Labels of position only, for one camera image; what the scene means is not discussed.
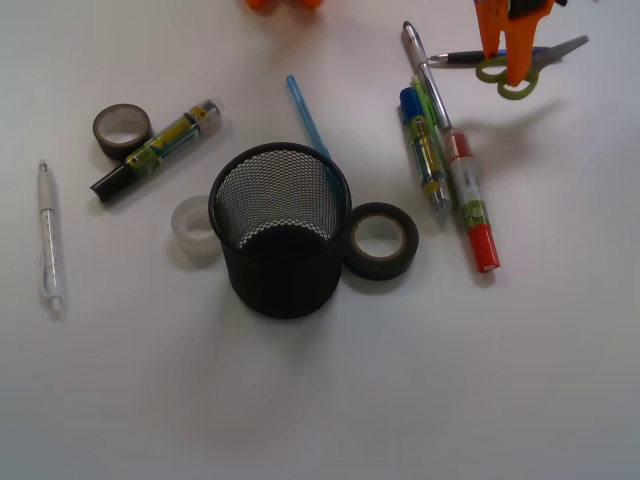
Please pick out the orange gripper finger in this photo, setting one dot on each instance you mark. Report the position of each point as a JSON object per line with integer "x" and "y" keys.
{"x": 524, "y": 17}
{"x": 492, "y": 16}

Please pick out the green handled scissors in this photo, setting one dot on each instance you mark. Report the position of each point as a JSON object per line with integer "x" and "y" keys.
{"x": 494, "y": 70}

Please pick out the black blue pen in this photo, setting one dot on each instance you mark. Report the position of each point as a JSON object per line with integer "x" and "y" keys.
{"x": 473, "y": 57}

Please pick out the silver ballpoint pen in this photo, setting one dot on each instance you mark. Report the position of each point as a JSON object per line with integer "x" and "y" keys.
{"x": 419, "y": 62}

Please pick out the green highlighter pen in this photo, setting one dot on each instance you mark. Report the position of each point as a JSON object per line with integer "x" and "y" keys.
{"x": 433, "y": 135}

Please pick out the blue plastic pen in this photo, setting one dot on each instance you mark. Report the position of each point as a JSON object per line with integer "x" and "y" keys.
{"x": 306, "y": 117}

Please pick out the black mesh pen holder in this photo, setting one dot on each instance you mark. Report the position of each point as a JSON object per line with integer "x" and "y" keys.
{"x": 279, "y": 211}

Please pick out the blue capped marker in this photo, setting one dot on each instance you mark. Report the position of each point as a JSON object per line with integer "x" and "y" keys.
{"x": 432, "y": 177}

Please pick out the red capped marker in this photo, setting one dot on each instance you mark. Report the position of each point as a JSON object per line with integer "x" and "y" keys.
{"x": 463, "y": 171}

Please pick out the black electrical tape roll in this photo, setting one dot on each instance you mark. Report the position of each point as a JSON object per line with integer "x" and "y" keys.
{"x": 380, "y": 241}

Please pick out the black capped marker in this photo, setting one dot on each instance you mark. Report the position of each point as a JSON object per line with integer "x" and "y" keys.
{"x": 201, "y": 118}

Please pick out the clear tape roll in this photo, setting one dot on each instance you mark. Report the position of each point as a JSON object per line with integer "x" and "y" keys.
{"x": 192, "y": 228}

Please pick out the brown tape roll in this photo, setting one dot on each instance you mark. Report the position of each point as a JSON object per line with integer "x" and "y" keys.
{"x": 121, "y": 129}

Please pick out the white mechanical pencil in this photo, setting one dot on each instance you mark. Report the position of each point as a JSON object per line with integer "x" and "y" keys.
{"x": 53, "y": 291}

